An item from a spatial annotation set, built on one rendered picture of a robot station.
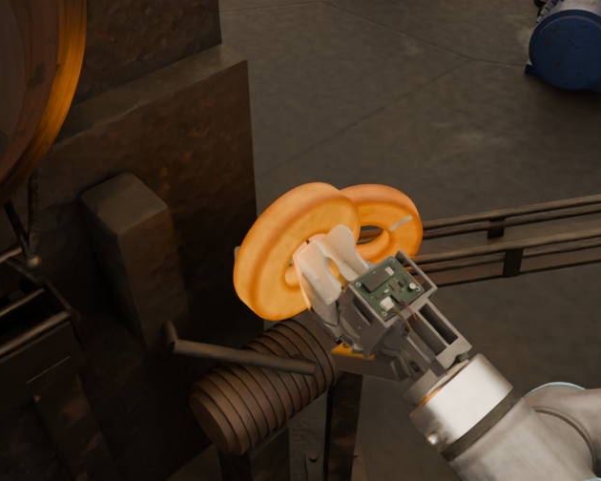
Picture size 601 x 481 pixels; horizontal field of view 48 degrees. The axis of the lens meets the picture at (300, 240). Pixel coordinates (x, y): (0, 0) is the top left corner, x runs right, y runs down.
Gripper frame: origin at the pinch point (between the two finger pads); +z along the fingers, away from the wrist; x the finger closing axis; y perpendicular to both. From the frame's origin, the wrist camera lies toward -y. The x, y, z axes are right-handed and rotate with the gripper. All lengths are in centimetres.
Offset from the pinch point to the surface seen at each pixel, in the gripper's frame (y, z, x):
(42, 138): 4.9, 21.1, 16.7
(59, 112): 6.9, 21.7, 14.4
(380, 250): -16.2, -1.4, -17.5
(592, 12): -63, 36, -170
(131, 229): -10.2, 16.0, 10.2
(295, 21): -125, 127, -138
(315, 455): -83, -13, -15
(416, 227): -10.9, -3.1, -20.6
